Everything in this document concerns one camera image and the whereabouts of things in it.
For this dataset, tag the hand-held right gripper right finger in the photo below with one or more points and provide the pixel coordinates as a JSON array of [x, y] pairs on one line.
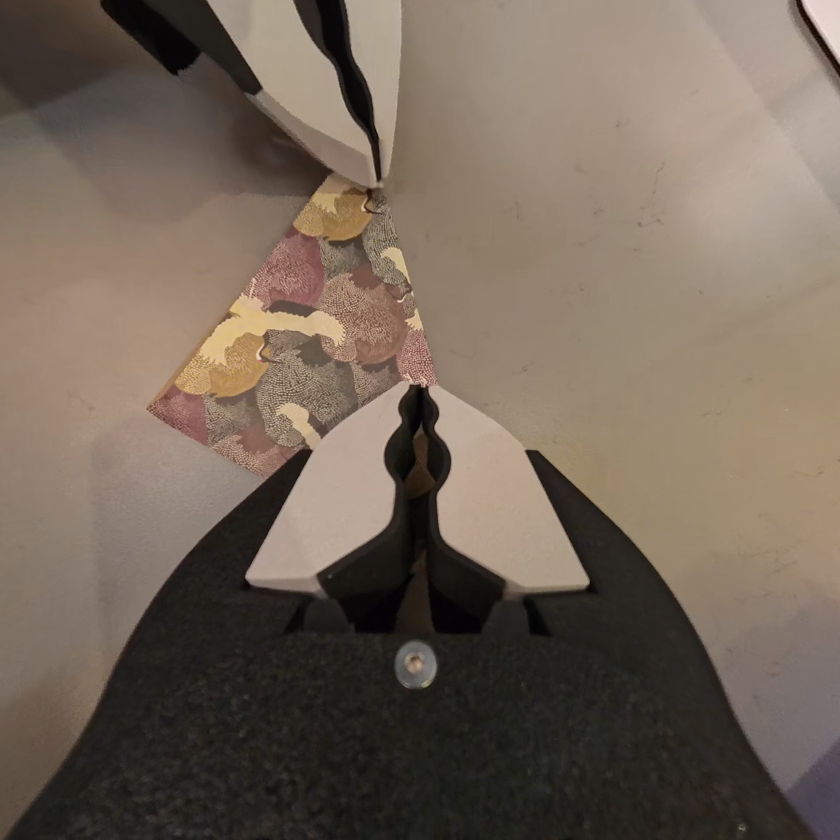
[[499, 512]]

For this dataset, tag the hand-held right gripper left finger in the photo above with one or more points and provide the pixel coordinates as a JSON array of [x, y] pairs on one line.
[[341, 505]]

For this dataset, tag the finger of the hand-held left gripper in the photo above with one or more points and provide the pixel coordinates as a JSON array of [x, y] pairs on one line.
[[377, 59], [289, 72]]

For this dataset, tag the bird patterned origami paper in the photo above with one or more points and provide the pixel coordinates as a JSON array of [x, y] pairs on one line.
[[295, 341]]

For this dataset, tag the white flat object dark edge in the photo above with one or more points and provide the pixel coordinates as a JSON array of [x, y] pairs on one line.
[[827, 26]]

